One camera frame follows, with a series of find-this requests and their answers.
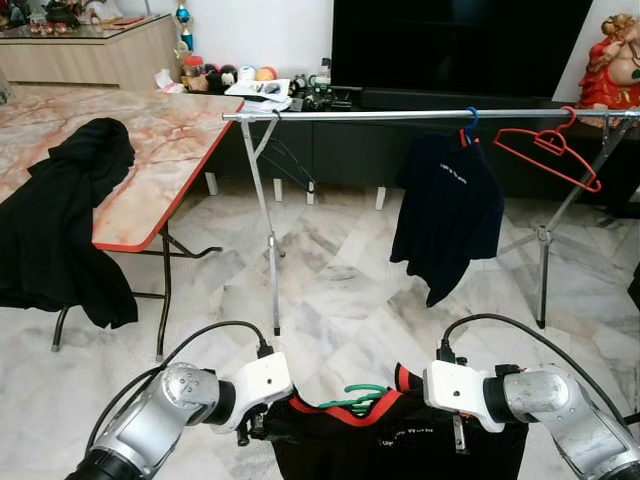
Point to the black polo shirt red collar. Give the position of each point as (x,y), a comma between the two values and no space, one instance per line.
(400,450)

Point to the green plastic clothes hanger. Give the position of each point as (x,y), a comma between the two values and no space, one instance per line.
(360,400)

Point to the red plastic clothes hanger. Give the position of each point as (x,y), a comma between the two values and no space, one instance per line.
(550,143)

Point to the blue plastic clothes hanger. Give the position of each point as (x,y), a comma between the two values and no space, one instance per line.
(472,112)

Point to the navy polo shirt white print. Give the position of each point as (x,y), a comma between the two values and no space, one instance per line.
(450,210)

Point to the black draped garment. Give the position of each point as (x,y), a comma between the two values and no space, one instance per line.
(60,230)

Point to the marble pattern folding table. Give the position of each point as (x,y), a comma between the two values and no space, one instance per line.
(170,150)

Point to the black low tv console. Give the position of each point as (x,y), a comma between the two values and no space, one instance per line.
(350,150)

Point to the silver metal clothes rack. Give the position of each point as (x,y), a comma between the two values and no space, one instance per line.
(350,115)

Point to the black soundbar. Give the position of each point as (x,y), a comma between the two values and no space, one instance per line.
(450,99)

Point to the stack of white papers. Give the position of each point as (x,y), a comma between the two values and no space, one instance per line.
(258,93)

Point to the black mouse plush toy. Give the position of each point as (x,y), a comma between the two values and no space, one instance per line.
(221,80)

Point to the white blue round plush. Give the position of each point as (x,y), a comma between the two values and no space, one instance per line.
(247,74)

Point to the orange round plush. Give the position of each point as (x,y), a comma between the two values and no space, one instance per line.
(267,74)

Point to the white tissue box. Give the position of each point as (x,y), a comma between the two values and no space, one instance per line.
(170,83)

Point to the glass jar red lid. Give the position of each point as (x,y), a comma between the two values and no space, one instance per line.
(194,76)

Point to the small white bottle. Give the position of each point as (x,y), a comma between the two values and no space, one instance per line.
(322,74)

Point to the black flat television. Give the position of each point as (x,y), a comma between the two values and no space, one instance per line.
(460,45)

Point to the red laughing buddha statue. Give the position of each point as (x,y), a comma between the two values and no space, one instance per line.
(610,75)

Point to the gold blue hanging ornament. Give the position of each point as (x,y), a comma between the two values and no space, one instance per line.
(185,42)

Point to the light wood sideboard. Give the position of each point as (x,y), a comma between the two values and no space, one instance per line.
(100,65)

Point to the flat red tray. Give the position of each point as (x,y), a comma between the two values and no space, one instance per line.
(128,19)

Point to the white robed figurine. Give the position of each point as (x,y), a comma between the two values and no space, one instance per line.
(103,10)

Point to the dark bronze pot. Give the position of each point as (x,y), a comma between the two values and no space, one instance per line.
(60,12)

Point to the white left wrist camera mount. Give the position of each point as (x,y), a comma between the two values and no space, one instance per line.
(262,380)

